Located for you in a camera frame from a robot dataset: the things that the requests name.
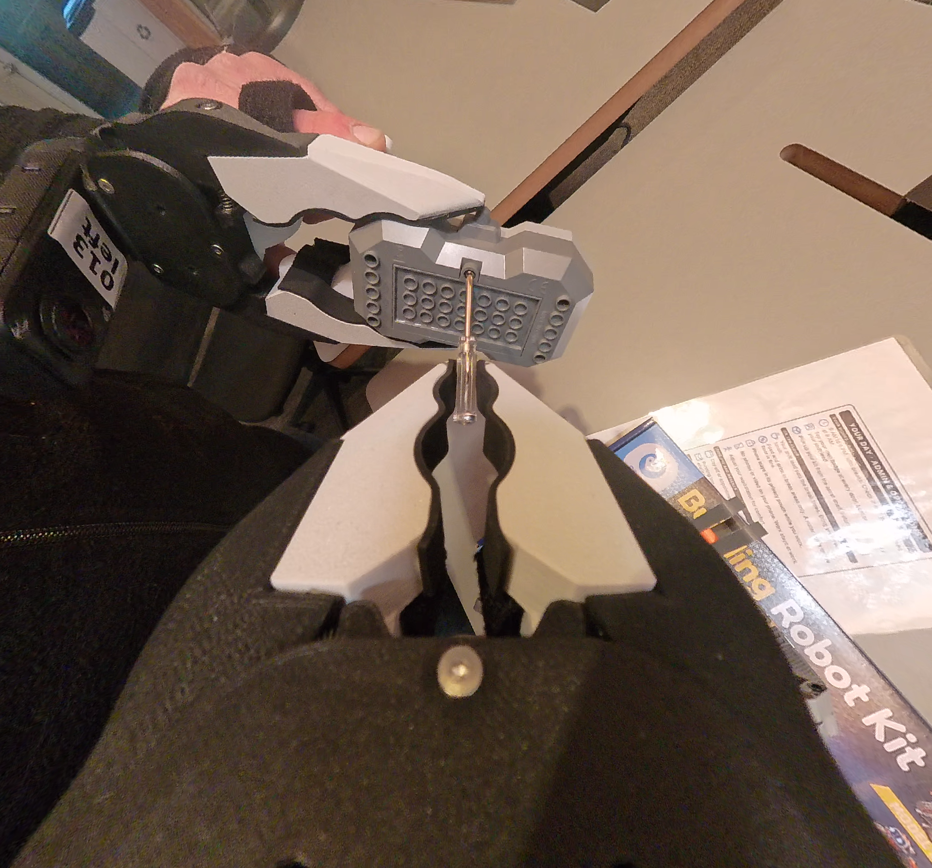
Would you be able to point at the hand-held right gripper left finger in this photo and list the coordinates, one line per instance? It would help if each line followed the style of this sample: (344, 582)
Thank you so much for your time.
(351, 519)

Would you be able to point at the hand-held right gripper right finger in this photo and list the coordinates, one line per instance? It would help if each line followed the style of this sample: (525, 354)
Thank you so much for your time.
(576, 519)

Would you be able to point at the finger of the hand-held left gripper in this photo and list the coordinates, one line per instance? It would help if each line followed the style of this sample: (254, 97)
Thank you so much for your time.
(314, 294)
(351, 177)

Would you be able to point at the grey toy battery box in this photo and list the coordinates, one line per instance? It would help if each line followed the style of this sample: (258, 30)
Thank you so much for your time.
(437, 249)

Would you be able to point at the person's left hand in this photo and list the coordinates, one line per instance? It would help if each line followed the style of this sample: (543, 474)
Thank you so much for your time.
(212, 79)

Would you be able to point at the person's dark clothing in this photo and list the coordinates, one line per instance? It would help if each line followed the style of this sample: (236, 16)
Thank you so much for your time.
(117, 592)

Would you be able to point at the white instruction sheet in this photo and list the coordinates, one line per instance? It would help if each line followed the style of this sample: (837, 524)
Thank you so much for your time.
(845, 476)

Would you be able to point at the blue robot kit box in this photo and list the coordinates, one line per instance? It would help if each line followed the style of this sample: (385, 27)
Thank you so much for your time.
(816, 664)

